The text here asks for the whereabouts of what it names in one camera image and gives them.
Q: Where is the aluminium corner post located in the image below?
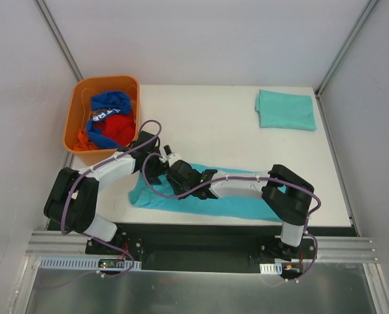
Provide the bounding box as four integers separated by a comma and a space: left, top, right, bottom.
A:
314, 0, 380, 96
33, 0, 84, 82

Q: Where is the left aluminium corner post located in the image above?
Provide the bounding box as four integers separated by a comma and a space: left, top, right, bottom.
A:
33, 0, 84, 82

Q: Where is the right aluminium corner post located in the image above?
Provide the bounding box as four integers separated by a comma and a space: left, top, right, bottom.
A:
314, 0, 380, 96

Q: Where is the red t shirt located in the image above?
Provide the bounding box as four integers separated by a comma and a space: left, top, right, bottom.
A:
97, 111, 136, 147

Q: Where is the right white cable duct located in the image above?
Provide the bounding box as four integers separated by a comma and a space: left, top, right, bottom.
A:
260, 263, 282, 275

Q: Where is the light blue t shirt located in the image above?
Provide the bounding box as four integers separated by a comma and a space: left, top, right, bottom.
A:
128, 175, 281, 222

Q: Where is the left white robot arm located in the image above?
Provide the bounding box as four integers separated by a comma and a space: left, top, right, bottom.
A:
43, 131, 160, 254

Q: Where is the left white cable duct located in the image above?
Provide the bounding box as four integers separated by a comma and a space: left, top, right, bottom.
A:
40, 257, 142, 271

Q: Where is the white cable duct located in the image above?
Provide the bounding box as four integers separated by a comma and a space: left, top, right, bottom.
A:
260, 263, 282, 275
40, 257, 142, 271

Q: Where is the purple cable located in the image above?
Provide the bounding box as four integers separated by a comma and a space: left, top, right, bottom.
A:
141, 152, 322, 282
60, 119, 164, 259

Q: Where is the orange plastic bin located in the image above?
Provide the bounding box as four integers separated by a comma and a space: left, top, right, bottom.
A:
63, 75, 141, 166

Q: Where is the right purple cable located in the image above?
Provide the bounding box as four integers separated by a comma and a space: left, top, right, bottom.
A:
141, 152, 322, 282

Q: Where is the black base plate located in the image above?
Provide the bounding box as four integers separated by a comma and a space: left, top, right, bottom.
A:
46, 219, 318, 272

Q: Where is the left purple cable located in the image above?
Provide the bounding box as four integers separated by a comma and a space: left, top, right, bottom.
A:
60, 119, 164, 259

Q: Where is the orange t shirt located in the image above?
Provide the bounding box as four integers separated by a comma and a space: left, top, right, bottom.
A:
73, 128, 98, 151

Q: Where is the royal blue t shirt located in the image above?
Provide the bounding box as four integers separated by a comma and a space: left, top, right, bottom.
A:
86, 91, 133, 150

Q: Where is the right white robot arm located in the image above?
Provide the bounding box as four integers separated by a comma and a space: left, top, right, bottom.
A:
166, 160, 314, 261

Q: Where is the folded teal t shirt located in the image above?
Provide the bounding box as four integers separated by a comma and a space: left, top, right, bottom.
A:
255, 90, 317, 131

